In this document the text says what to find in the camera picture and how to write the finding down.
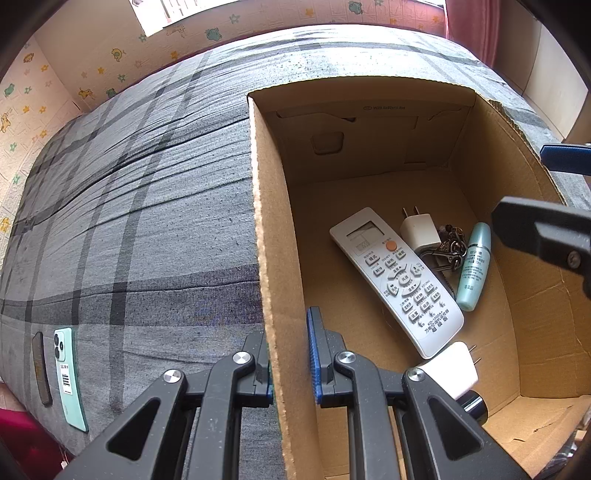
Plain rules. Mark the small black round object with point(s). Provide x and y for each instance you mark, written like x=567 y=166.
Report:
x=474 y=405

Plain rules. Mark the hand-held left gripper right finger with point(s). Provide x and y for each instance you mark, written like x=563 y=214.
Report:
x=314 y=360

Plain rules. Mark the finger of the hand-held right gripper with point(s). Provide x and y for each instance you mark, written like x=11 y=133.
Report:
x=568 y=159
x=540 y=226

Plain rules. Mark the red cloth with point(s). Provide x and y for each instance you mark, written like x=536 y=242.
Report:
x=23 y=438

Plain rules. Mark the mint green phone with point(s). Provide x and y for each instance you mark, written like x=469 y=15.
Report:
x=69 y=383

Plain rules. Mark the small white charger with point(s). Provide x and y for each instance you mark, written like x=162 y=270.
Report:
x=420 y=233

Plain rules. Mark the mint green tube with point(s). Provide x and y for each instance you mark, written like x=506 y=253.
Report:
x=473 y=272

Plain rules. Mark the cardboard box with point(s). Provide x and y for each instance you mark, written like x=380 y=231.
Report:
x=369 y=184

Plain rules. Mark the metal key bunch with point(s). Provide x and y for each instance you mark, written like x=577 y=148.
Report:
x=448 y=249

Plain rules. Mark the dark pink curtain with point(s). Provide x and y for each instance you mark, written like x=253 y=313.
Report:
x=468 y=27

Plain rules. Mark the large white charger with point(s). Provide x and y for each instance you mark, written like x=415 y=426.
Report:
x=455 y=369

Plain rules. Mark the white remote control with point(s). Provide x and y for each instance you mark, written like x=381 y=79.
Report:
x=401 y=281

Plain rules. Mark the black phone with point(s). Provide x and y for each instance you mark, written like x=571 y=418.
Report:
x=41 y=369

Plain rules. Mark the beige wardrobe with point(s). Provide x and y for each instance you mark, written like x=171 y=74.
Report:
x=545 y=69

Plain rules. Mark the bright window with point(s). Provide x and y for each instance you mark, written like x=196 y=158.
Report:
x=157 y=14

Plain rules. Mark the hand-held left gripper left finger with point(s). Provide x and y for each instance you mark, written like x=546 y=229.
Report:
x=258 y=364

